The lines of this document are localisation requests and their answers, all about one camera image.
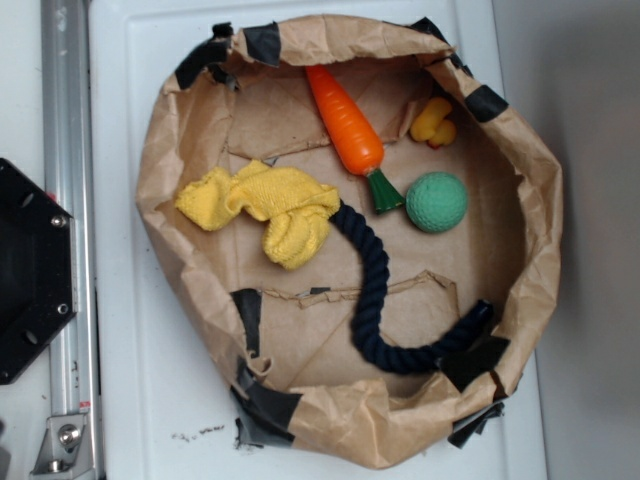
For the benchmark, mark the yellow cloth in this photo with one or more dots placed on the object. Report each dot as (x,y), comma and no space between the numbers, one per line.
(295,207)

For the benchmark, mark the orange plastic carrot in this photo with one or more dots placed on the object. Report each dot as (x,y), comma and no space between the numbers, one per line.
(358,146)

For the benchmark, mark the brown paper bag bin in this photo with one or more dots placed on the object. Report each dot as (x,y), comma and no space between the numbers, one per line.
(389,336)

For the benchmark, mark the green foam ball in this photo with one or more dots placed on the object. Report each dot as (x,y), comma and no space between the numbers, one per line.
(436,202)

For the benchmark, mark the yellow rubber duck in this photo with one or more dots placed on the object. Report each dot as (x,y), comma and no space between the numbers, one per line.
(432,125)

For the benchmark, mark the white plastic tray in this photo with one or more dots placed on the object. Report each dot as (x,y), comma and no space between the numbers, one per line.
(167,414)

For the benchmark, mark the aluminium extrusion rail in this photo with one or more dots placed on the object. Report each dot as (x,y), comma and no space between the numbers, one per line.
(73,354)

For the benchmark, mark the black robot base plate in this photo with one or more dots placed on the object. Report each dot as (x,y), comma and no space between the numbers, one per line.
(37,286)

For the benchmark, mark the metal corner bracket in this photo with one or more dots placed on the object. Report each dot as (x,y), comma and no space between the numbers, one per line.
(66,451)

